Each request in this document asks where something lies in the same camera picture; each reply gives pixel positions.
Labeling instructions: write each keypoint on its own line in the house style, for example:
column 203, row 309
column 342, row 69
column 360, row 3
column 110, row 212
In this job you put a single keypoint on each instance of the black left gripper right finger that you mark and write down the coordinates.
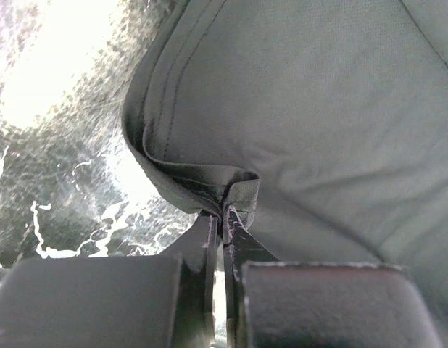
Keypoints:
column 274, row 303

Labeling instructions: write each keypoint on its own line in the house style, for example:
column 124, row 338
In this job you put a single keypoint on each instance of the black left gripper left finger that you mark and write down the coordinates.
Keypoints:
column 163, row 300

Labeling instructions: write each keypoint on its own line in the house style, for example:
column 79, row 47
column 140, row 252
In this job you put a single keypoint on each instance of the black t shirt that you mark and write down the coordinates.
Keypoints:
column 323, row 123

